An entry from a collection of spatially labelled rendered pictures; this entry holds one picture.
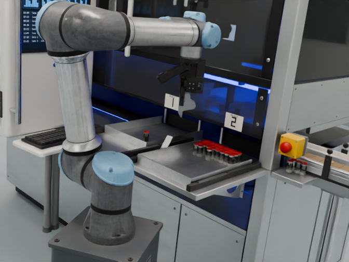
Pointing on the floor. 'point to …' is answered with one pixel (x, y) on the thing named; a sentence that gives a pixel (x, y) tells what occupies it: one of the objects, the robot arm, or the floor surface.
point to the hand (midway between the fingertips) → (179, 113)
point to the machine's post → (275, 126)
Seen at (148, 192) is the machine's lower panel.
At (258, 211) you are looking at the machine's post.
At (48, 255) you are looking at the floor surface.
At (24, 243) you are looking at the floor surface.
